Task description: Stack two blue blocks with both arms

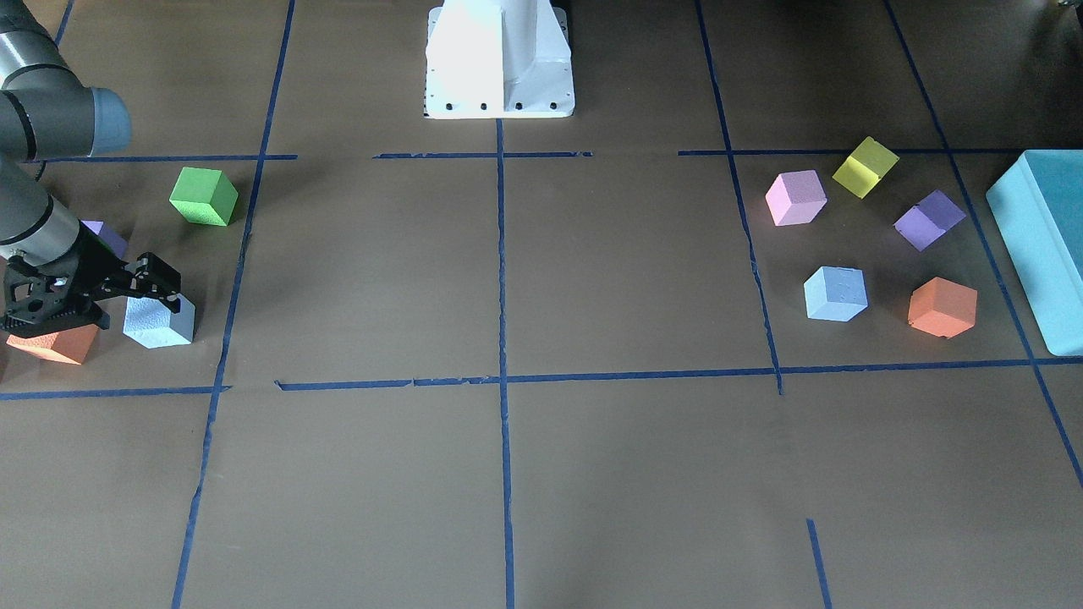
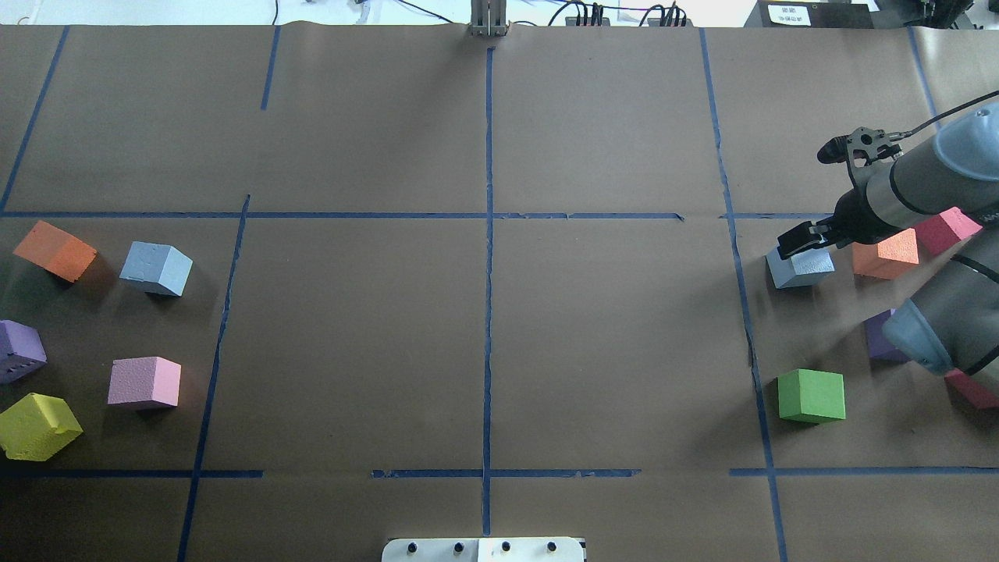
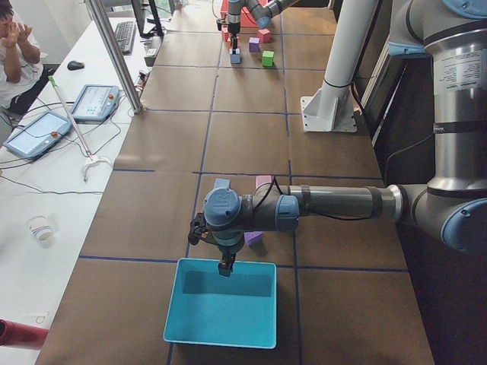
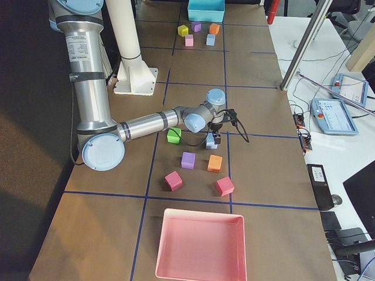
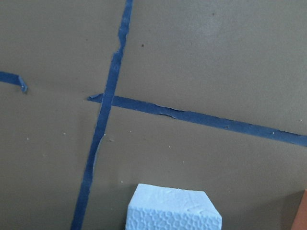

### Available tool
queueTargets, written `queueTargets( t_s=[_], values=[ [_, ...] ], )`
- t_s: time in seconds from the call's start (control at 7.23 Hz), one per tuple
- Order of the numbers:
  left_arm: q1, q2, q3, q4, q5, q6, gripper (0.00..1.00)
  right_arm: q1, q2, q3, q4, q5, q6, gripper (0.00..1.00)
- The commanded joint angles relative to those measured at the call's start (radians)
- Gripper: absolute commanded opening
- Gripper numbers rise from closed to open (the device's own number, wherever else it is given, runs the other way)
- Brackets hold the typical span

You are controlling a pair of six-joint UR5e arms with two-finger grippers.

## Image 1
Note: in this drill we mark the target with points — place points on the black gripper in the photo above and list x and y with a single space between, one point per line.
91 267

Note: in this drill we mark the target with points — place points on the light blue foam block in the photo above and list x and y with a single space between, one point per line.
835 294
150 323

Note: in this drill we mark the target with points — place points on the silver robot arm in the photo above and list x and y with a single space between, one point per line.
47 114

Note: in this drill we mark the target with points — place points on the purple foam block near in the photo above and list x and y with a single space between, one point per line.
113 239

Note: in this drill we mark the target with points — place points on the purple foam block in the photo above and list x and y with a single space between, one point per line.
113 239
929 220

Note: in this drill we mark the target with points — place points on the green foam block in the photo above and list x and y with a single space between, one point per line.
204 196

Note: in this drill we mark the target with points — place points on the orange foam block near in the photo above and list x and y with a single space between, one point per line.
70 346

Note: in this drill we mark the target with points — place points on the orange foam block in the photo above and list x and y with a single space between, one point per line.
70 346
943 308

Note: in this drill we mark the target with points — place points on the pink foam block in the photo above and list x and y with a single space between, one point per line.
795 197

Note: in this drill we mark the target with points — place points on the yellow foam block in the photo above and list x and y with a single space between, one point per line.
865 167

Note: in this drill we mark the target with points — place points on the purple foam block far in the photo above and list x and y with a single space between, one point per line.
929 220

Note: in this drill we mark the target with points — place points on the orange foam block far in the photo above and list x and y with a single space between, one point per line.
943 308

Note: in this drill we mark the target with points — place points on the blue plastic bin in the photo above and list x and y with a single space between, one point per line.
1037 203

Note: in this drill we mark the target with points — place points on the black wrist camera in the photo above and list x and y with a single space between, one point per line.
32 306

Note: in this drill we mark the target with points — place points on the white pedestal column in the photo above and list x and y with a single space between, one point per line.
499 60

